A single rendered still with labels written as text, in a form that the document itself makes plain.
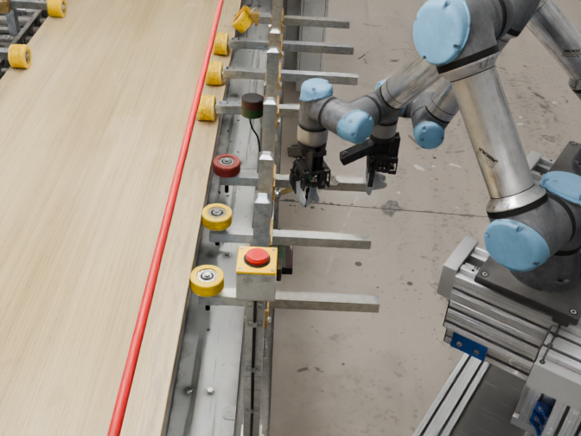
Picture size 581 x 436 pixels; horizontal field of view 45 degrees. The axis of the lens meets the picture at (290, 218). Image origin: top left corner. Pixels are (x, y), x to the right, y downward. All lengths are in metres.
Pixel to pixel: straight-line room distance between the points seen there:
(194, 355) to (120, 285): 0.32
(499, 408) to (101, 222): 1.38
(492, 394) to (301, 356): 0.72
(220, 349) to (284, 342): 0.90
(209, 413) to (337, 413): 0.88
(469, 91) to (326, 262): 1.89
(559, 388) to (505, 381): 0.96
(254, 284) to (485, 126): 0.51
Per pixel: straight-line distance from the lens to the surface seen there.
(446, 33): 1.32
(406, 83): 1.62
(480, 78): 1.35
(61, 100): 2.46
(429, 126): 1.83
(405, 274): 3.14
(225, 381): 1.84
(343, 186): 2.11
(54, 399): 1.49
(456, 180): 3.81
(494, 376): 2.53
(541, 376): 1.57
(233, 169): 2.06
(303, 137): 1.71
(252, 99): 1.92
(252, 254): 1.24
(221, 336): 1.94
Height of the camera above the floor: 2.03
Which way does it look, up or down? 37 degrees down
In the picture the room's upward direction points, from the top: 4 degrees clockwise
